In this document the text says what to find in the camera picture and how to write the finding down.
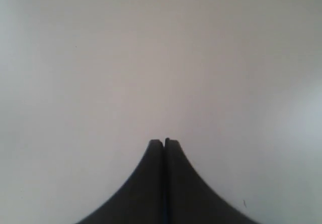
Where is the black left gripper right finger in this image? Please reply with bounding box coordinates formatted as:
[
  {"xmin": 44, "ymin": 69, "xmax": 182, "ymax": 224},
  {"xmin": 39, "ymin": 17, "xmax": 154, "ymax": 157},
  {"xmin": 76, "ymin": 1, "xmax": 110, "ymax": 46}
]
[{"xmin": 165, "ymin": 138, "xmax": 255, "ymax": 223}]

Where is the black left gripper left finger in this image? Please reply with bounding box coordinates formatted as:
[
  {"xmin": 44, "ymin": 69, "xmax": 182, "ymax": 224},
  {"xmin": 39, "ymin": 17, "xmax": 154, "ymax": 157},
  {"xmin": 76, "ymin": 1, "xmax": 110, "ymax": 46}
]
[{"xmin": 79, "ymin": 139, "xmax": 164, "ymax": 224}]

